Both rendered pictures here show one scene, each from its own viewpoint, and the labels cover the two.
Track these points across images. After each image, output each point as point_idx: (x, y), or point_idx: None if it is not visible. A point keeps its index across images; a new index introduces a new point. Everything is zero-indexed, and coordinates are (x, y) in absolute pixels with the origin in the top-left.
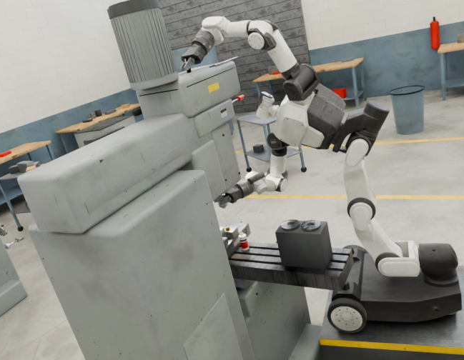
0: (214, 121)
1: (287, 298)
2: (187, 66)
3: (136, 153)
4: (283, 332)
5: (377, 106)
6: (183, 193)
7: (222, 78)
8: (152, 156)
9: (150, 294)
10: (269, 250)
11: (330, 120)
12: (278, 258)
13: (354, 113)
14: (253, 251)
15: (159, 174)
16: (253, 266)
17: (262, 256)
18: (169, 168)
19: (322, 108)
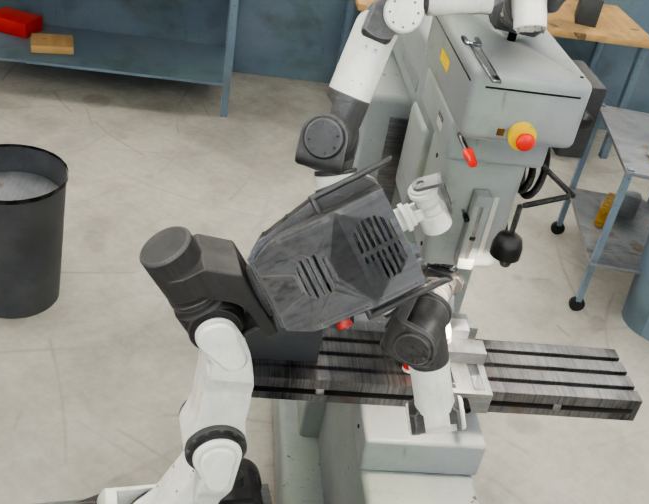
0: (432, 109)
1: (346, 492)
2: None
3: None
4: (335, 490)
5: (164, 233)
6: None
7: (455, 67)
8: (408, 44)
9: None
10: (359, 366)
11: (266, 230)
12: (330, 349)
13: (222, 257)
14: (386, 362)
15: (403, 70)
16: (361, 332)
17: (361, 353)
18: (406, 78)
19: (288, 215)
